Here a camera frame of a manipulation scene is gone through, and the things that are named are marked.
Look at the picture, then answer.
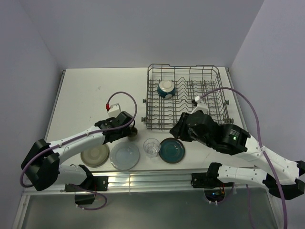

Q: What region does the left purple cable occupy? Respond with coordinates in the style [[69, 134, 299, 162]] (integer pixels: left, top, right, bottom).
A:
[[20, 92, 138, 189]]

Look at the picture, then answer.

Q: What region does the olive ceramic mug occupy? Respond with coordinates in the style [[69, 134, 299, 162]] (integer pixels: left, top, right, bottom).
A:
[[127, 127, 138, 141]]

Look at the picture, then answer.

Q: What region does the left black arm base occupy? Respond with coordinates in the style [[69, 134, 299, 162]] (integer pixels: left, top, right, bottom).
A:
[[64, 176, 108, 211]]

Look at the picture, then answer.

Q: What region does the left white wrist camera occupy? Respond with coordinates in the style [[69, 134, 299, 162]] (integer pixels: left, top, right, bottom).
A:
[[106, 103, 121, 118]]

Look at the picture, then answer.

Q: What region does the grey wire dish rack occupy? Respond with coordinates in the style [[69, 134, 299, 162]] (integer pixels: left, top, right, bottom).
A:
[[142, 63, 223, 130]]

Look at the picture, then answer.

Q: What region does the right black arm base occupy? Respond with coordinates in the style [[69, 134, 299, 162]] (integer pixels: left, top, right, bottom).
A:
[[190, 173, 234, 206]]

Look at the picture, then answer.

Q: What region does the purple cable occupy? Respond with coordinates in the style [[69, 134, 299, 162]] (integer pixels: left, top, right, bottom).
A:
[[20, 92, 138, 189], [200, 87, 288, 229]]

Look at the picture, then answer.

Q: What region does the beige ceramic plate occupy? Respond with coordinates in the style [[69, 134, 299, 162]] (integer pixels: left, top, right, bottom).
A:
[[81, 145, 110, 168]]

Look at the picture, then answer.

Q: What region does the aluminium mounting rail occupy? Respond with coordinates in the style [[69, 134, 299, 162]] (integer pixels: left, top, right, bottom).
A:
[[22, 168, 275, 195]]

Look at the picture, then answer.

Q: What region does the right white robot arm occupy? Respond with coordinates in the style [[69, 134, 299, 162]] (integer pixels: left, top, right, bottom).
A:
[[170, 111, 305, 200]]

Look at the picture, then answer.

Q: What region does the teal ceramic plate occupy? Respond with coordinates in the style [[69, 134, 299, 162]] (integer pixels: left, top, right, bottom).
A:
[[159, 138, 185, 164]]

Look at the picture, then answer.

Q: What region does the teal white ceramic bowl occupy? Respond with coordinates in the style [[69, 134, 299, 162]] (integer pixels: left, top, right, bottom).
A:
[[157, 80, 175, 99]]

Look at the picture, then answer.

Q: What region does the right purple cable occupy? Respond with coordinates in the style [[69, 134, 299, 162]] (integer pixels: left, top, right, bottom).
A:
[[200, 87, 288, 229]]

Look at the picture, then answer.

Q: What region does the clear glass tumbler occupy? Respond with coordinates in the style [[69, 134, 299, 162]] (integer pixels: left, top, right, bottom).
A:
[[143, 138, 161, 158]]

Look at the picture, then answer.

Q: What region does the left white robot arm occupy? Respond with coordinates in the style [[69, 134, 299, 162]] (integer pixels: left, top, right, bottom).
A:
[[21, 111, 134, 191]]

